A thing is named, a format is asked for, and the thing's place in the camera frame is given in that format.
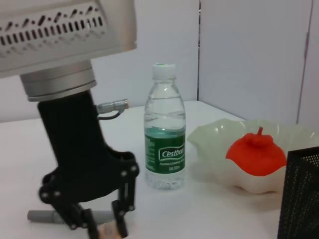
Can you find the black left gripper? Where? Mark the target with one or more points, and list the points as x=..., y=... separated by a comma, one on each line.
x=79, y=154

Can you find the beige eraser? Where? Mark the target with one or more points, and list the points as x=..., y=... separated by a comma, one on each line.
x=108, y=230

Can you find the silver metal pen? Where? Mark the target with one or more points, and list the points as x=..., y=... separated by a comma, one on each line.
x=41, y=216

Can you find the clear green-label water bottle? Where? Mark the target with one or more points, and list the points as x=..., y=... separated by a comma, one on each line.
x=164, y=154

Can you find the pale green glass fruit plate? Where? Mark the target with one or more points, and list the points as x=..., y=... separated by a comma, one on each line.
x=214, y=154

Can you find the black mesh pen holder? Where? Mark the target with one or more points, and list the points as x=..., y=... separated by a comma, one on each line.
x=301, y=194

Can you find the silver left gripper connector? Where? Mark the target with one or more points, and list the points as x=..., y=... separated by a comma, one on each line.
x=112, y=105

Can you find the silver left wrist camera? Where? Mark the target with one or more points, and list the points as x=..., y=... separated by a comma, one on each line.
x=62, y=32

